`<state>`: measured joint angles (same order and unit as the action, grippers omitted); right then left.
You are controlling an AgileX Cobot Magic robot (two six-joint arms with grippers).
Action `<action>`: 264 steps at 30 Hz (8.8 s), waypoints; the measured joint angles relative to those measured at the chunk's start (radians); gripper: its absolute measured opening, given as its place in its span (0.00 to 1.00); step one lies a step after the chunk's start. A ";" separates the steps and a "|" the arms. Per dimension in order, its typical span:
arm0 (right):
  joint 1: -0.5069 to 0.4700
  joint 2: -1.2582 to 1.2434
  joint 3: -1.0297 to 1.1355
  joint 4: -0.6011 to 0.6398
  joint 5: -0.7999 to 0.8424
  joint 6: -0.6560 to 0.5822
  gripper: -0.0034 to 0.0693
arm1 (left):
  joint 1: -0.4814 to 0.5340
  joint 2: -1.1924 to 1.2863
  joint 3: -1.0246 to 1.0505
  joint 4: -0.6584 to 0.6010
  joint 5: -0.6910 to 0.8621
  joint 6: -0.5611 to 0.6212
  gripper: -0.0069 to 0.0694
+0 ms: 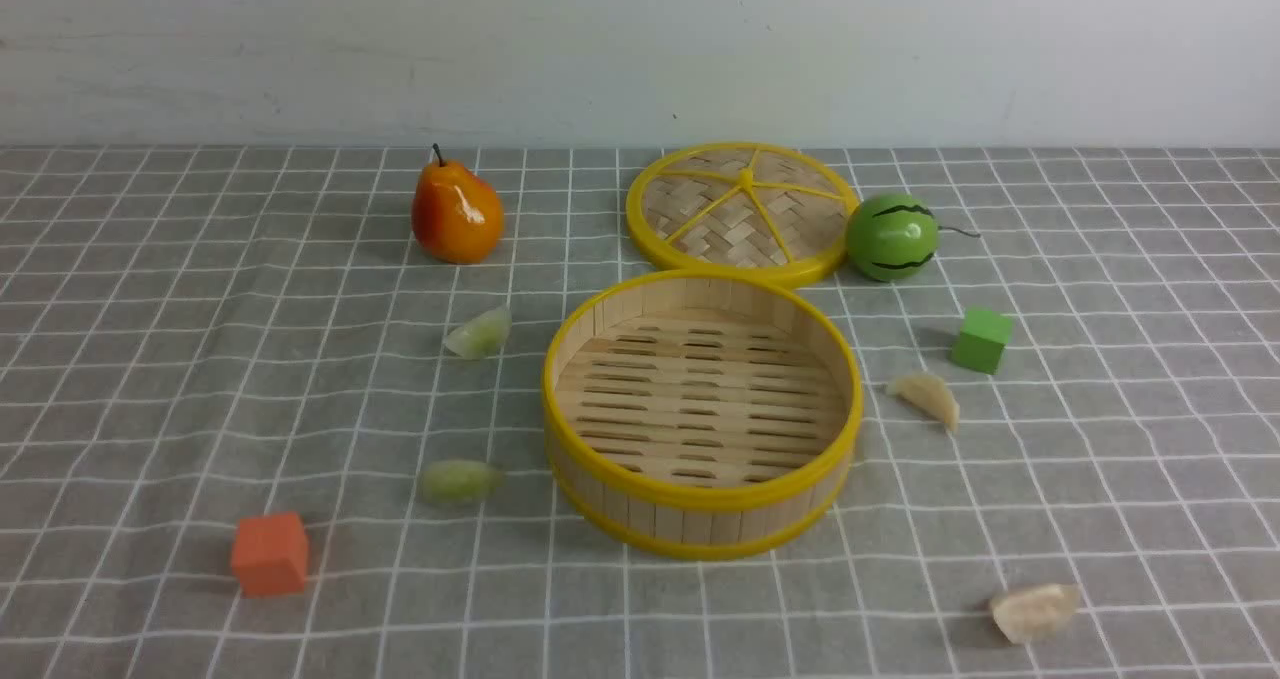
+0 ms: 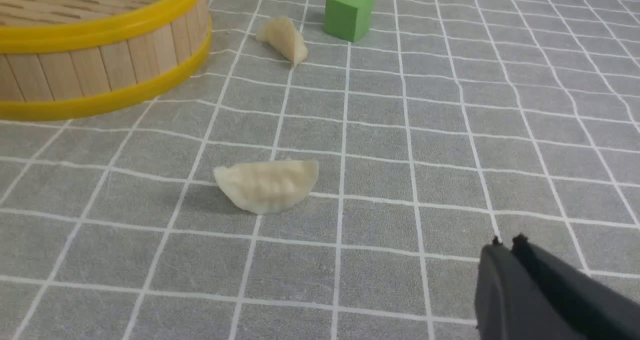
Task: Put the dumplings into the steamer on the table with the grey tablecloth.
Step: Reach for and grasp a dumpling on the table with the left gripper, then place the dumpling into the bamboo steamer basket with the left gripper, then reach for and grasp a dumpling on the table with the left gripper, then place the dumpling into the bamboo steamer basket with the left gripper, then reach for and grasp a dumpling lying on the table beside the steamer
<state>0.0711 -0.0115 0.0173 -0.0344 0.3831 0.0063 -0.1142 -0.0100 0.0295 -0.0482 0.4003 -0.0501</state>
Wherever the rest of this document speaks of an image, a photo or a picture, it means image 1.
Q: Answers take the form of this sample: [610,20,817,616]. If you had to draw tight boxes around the orange toy pear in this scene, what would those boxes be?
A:
[410,143,506,265]

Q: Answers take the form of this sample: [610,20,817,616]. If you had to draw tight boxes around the bamboo steamer tray yellow rim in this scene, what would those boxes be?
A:
[541,270,864,560]

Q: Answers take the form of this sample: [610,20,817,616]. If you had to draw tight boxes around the yellow woven steamer lid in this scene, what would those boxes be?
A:
[625,142,859,288]

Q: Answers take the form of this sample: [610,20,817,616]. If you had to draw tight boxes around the green wooden cube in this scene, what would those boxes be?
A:
[948,306,1014,375]

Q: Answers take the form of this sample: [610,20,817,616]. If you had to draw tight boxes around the orange wooden cube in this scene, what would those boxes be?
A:
[230,512,310,597]

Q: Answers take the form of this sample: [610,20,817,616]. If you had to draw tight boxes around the grey checked tablecloth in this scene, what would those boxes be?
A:
[1,145,1279,678]

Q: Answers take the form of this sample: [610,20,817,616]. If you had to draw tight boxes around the green toy watermelon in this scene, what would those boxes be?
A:
[845,193,980,283]

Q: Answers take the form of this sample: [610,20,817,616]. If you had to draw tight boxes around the white dumpling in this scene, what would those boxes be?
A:
[884,372,960,433]
[988,583,1082,644]

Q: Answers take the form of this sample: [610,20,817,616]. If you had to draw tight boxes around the green dumpling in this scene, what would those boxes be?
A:
[442,305,513,360]
[417,459,506,506]

